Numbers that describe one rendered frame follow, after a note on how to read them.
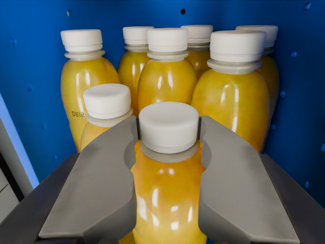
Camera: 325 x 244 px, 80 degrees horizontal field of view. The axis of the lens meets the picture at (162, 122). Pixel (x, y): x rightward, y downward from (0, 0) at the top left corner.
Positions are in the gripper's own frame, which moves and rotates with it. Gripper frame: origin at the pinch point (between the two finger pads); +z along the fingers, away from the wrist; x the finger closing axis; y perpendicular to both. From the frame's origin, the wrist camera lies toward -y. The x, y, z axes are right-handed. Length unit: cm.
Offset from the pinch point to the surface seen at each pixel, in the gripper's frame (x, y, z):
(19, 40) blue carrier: -13.5, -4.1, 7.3
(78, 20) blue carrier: -10.8, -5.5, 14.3
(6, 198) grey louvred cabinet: -138, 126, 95
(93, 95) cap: -6.0, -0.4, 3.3
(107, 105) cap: -4.8, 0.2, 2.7
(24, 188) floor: -137, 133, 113
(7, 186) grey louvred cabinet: -138, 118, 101
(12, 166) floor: -138, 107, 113
